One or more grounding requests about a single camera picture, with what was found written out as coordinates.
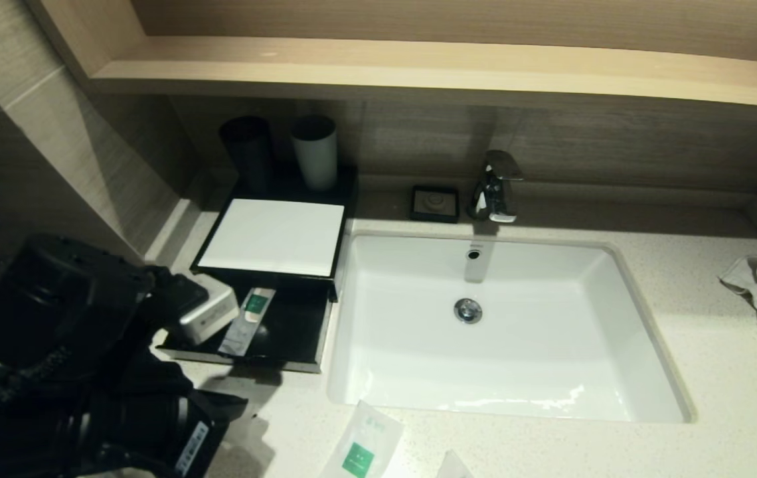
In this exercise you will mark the black cup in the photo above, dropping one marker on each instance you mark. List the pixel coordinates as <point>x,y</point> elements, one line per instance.
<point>249,153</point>

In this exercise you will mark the black tray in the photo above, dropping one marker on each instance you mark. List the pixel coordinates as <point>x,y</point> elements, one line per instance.
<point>299,325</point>

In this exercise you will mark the small plain white sachet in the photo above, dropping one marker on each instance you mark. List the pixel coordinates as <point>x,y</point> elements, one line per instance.
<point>451,467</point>

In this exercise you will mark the white sink basin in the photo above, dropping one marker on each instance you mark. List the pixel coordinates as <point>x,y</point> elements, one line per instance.
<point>518,358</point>

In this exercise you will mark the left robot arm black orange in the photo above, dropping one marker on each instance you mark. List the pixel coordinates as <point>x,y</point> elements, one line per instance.
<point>53,312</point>

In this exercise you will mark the wooden wall shelf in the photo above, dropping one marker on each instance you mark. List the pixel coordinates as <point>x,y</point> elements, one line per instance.
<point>485,63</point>

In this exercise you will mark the grey plastic cup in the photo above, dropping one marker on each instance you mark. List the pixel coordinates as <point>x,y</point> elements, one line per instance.
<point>315,159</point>

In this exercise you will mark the black amenity box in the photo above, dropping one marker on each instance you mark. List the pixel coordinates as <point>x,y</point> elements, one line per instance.
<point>348,199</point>

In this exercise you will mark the black soap dish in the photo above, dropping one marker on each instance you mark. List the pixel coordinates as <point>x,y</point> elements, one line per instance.
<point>434,202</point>

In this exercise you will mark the grey sachet with green label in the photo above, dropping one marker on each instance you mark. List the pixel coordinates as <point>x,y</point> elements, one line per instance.
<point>246,325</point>

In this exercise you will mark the white sachet with green square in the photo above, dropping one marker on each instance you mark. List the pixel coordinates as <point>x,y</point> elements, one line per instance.
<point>365,445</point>

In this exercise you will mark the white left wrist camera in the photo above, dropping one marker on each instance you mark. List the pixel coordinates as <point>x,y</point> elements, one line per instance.
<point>209,312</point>

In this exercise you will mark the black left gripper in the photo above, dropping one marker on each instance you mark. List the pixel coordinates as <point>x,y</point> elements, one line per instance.
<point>186,425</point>

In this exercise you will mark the chrome drain stopper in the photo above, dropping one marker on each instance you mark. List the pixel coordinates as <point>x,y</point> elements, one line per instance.
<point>468,311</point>

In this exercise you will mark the chrome faucet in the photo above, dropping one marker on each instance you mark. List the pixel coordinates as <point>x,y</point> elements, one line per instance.
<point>495,192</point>

